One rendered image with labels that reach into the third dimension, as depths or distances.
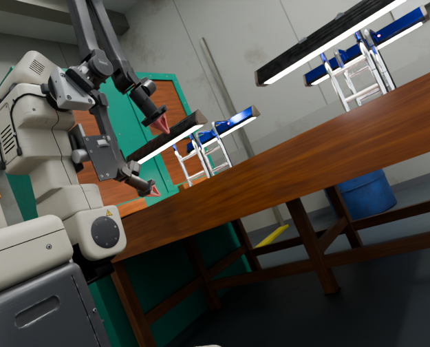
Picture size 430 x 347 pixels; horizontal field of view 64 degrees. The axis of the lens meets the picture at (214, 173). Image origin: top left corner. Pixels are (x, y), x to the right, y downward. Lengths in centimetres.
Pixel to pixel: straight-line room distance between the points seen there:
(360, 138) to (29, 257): 89
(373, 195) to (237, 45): 234
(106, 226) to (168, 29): 406
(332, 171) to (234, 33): 348
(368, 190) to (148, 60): 342
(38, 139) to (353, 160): 95
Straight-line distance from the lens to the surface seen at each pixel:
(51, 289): 87
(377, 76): 154
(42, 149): 120
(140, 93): 134
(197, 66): 466
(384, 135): 105
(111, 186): 222
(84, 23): 136
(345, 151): 108
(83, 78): 115
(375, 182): 324
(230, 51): 443
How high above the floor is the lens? 70
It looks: 3 degrees up
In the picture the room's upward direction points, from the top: 23 degrees counter-clockwise
